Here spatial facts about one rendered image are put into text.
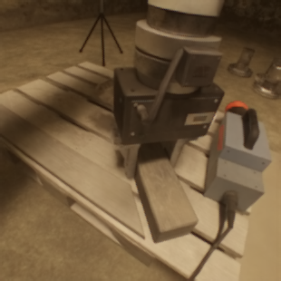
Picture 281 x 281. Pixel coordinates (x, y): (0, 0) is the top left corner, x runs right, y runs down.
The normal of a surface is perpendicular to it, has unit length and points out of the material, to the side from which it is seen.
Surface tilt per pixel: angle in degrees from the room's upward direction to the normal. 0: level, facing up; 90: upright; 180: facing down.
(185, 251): 0
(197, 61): 90
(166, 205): 0
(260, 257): 0
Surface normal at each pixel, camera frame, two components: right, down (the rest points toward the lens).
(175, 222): 0.11, -0.73
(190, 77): 0.27, 0.68
